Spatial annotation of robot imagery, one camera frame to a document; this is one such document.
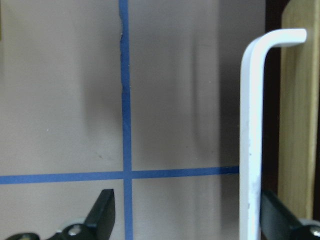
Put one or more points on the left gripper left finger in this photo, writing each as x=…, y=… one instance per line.
x=99, y=223

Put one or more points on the white drawer handle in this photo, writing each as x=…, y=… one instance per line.
x=251, y=124

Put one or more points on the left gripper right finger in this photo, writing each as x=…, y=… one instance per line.
x=277, y=222

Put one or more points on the light wooden drawer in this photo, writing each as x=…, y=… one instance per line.
x=291, y=115

